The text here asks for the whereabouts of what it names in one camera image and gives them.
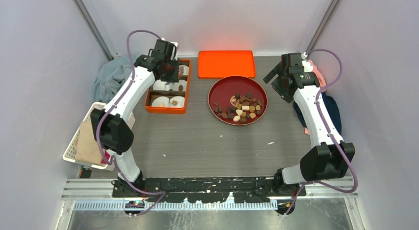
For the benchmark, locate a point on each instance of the orange box lid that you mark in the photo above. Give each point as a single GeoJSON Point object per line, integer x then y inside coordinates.
{"type": "Point", "coordinates": [215, 64]}

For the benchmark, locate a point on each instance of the salmon pink cloth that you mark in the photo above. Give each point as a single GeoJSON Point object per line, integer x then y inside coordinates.
{"type": "Point", "coordinates": [319, 75]}

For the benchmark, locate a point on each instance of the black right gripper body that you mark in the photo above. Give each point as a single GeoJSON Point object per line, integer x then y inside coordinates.
{"type": "Point", "coordinates": [279, 82]}

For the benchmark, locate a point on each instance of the aluminium frame rail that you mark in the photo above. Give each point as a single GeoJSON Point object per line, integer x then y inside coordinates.
{"type": "Point", "coordinates": [95, 195]}

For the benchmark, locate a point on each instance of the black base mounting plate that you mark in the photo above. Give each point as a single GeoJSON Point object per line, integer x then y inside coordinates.
{"type": "Point", "coordinates": [207, 190]}

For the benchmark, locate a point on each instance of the orange chocolate box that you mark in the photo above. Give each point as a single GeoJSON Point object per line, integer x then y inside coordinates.
{"type": "Point", "coordinates": [152, 94]}

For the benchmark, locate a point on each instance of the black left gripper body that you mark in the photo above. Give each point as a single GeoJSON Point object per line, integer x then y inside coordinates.
{"type": "Point", "coordinates": [172, 73]}

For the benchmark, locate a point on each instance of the beige cloth in basket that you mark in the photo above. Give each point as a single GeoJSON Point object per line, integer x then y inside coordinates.
{"type": "Point", "coordinates": [86, 146]}

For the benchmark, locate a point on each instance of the white paper cup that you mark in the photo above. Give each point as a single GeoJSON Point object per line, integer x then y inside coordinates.
{"type": "Point", "coordinates": [159, 85]}
{"type": "Point", "coordinates": [159, 100]}
{"type": "Point", "coordinates": [179, 86]}
{"type": "Point", "coordinates": [179, 99]}
{"type": "Point", "coordinates": [183, 70]}

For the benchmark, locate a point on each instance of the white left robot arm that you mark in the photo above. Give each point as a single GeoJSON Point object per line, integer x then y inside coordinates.
{"type": "Point", "coordinates": [110, 124]}

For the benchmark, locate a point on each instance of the pink cloth in basket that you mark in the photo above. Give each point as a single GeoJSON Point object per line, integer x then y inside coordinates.
{"type": "Point", "coordinates": [107, 160]}

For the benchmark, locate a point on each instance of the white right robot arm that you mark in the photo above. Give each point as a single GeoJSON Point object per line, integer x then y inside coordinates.
{"type": "Point", "coordinates": [330, 155]}

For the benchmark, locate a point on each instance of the round red lacquer tray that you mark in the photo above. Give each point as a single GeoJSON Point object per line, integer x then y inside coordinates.
{"type": "Point", "coordinates": [231, 93]}

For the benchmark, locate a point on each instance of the light blue cloth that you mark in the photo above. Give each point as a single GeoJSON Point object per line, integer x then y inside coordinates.
{"type": "Point", "coordinates": [110, 78]}

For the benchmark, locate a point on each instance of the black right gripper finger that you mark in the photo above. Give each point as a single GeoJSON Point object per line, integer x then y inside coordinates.
{"type": "Point", "coordinates": [274, 72]}
{"type": "Point", "coordinates": [280, 91]}

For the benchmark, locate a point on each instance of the navy blue cloth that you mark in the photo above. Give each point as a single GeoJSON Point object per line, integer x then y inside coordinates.
{"type": "Point", "coordinates": [332, 109]}

